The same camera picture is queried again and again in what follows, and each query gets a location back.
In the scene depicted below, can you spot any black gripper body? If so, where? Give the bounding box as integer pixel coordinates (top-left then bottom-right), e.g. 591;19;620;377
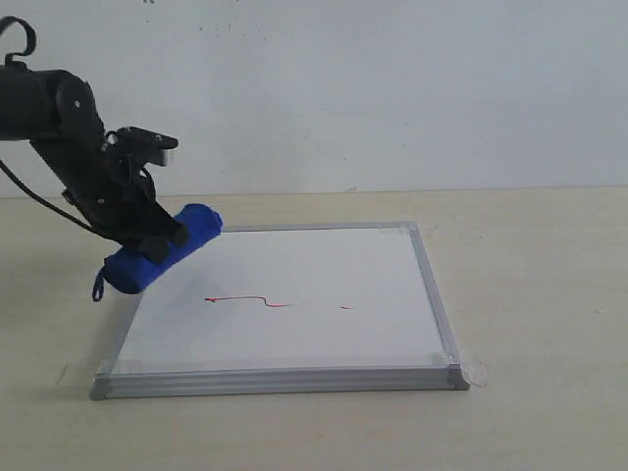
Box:
31;125;162;244

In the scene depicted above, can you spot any blue cloth eraser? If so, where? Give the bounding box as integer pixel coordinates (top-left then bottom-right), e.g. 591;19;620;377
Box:
91;203;223;302

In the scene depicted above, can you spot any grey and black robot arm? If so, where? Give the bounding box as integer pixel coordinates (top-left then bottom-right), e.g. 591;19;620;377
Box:
1;67;188;262

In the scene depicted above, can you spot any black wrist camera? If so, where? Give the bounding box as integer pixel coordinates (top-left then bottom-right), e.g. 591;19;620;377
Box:
104;127;179;167

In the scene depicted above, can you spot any white board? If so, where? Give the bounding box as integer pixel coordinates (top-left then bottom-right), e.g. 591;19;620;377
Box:
90;222;470;400

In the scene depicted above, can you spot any black cable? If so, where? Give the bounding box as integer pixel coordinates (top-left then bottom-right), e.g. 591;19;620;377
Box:
0;16;114;241

